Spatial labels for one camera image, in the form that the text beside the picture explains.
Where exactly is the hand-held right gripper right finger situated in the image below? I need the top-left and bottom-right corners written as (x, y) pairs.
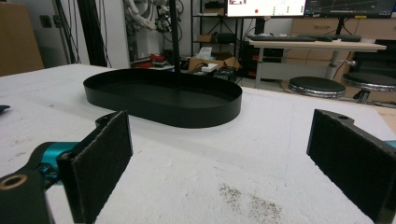
top-left (306, 108), bottom-right (396, 224)

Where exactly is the black oval metal tray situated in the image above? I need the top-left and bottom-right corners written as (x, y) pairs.
top-left (82, 68), bottom-right (244, 129)

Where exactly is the wooden desk with white legs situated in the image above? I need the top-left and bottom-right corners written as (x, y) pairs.
top-left (247, 37), bottom-right (388, 90)

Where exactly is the red and black tool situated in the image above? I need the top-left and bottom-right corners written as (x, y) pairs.
top-left (134, 53), bottom-right (169, 69)

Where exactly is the brown cardboard panel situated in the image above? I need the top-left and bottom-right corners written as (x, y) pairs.
top-left (0, 2), bottom-right (45, 77)

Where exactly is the black vertical pole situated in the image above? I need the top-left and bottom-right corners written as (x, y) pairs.
top-left (168, 0), bottom-right (182, 88)

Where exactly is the black aluminium stand profile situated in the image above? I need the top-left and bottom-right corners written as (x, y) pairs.
top-left (77, 0), bottom-right (108, 68)

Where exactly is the dark-screen computer monitor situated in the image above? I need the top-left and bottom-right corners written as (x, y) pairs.
top-left (304, 0), bottom-right (396, 19)

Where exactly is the small white box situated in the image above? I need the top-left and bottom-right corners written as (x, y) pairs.
top-left (201, 63), bottom-right (219, 73)

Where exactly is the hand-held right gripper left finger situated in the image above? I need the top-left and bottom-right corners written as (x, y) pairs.
top-left (57, 109), bottom-right (134, 224)

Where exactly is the black keyboard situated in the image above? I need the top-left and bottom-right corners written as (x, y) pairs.
top-left (247, 34), bottom-right (318, 43)
top-left (297, 33), bottom-right (362, 43)

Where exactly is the white-screen computer monitor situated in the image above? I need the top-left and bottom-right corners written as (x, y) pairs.
top-left (224, 0), bottom-right (308, 18)

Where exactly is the black metal shelf rack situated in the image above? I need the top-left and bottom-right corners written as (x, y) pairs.
top-left (190, 0), bottom-right (245, 59)

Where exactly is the open cardboard box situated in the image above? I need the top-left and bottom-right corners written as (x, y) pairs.
top-left (187, 55), bottom-right (241, 72)

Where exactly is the black round stool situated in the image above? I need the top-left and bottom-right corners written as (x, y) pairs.
top-left (288, 76), bottom-right (347, 99)
top-left (342, 72), bottom-right (396, 105)

